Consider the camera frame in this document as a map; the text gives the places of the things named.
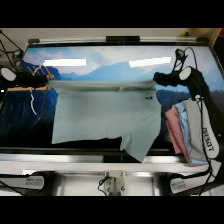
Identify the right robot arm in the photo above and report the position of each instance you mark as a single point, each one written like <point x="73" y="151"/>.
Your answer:
<point x="208" y="133"/>

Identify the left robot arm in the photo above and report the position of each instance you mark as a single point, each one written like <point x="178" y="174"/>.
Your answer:
<point x="23" y="78"/>

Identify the silver frame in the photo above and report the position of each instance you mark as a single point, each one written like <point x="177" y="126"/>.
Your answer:
<point x="83" y="166"/>

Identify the pink garment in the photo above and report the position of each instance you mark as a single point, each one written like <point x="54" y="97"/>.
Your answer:
<point x="174" y="130"/>

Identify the pale grey-green T-shirt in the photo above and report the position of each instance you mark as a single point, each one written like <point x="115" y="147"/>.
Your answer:
<point x="106" y="115"/>

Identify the light blue garment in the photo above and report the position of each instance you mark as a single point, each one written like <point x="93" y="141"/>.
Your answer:
<point x="185" y="133"/>

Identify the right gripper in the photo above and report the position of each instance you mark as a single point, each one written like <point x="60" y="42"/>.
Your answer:
<point x="165" y="79"/>

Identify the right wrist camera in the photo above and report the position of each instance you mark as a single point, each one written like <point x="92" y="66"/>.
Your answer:
<point x="179" y="60"/>

